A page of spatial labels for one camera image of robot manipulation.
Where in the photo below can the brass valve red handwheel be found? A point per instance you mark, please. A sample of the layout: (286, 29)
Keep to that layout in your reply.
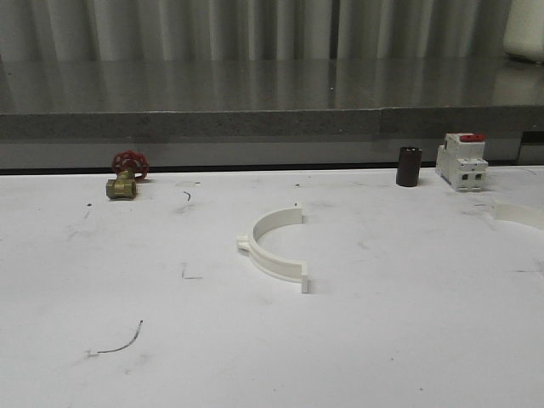
(130, 167)

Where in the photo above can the dark brown cylindrical coupling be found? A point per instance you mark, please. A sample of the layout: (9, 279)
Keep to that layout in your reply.
(409, 164)

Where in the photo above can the white half pipe clamp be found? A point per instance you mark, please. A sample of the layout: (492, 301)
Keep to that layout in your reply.
(273, 263)

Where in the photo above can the white circuit breaker red switch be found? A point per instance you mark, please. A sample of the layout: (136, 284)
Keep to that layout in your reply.
(460, 161)

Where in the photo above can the white container on counter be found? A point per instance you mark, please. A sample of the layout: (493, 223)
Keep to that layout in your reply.
(523, 37)

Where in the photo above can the grey stone counter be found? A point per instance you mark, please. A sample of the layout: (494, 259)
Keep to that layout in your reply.
(151, 102)

